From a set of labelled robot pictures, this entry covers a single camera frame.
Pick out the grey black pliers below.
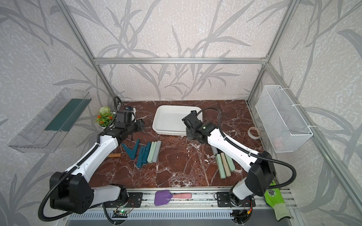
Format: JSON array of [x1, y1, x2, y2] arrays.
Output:
[[211, 146, 218, 155]]

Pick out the white rectangular storage tray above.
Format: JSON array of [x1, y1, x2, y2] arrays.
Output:
[[152, 105, 201, 136]]

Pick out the mint green pliers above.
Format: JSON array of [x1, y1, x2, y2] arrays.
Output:
[[216, 154, 226, 179]]

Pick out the beige pliers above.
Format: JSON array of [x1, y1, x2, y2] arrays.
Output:
[[221, 153, 231, 177]]

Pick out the pale green pliers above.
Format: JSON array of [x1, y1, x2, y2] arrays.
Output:
[[225, 154, 236, 172]]

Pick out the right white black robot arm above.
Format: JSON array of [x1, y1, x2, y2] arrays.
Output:
[[182, 108, 297, 200]]

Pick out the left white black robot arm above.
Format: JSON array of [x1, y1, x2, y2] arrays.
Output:
[[38, 107, 144, 222]]

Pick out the open dark teal pliers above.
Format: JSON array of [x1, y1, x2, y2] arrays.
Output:
[[121, 139, 140, 160]]

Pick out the light green folded pliers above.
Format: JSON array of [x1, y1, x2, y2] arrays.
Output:
[[147, 141, 157, 163]]

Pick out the dark teal folded pliers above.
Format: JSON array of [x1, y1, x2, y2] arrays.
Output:
[[136, 146, 146, 169]]

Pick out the potted artificial flower plant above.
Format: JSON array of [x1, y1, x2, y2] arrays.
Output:
[[96, 106, 115, 128]]

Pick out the small brown wooden block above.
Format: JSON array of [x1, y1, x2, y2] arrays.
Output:
[[108, 153, 122, 158]]

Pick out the clear tape roll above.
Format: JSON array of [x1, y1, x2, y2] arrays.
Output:
[[248, 127, 262, 140]]

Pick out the purple pink spatula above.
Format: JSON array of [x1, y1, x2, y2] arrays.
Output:
[[154, 190, 192, 206]]

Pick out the green white work glove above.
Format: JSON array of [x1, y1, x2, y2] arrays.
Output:
[[264, 188, 291, 221]]

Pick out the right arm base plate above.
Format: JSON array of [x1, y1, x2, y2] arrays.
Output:
[[215, 192, 255, 208]]

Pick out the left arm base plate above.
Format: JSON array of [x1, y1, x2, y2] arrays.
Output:
[[105, 192, 143, 208]]

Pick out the clear plastic wall shelf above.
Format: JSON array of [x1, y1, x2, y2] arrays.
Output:
[[9, 88, 91, 153]]

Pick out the white wire mesh basket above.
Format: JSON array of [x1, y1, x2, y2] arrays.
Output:
[[255, 85, 313, 153]]

